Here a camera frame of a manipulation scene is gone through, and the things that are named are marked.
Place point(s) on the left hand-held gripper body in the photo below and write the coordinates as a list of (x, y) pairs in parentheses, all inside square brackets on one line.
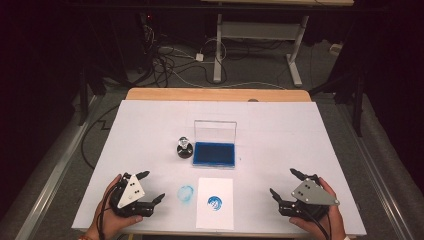
[(131, 196)]

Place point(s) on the wooden table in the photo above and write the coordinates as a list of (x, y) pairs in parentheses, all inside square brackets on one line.
[(216, 94)]

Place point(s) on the grey metal rail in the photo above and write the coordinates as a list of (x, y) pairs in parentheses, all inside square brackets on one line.
[(376, 180), (55, 176)]

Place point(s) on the black stand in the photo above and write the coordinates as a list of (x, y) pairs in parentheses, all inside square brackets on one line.
[(83, 100), (358, 100)]

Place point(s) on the person's left hand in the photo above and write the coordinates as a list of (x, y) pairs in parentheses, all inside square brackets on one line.
[(111, 223)]

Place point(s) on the small white box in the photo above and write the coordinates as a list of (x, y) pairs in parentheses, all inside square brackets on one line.
[(336, 49)]

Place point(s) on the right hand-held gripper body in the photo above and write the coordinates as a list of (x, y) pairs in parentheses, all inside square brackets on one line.
[(311, 196)]

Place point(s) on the white paper sheet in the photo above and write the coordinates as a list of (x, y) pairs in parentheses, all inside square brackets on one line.
[(215, 186)]

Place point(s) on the blue ink pad clear case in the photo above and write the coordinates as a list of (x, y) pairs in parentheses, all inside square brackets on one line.
[(213, 154)]

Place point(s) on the white power adapter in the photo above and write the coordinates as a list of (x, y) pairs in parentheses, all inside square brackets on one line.
[(199, 57)]

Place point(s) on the person's right hand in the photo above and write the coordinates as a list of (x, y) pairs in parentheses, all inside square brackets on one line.
[(333, 223)]

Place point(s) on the white metal desk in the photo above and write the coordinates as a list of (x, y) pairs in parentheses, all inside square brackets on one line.
[(260, 30)]

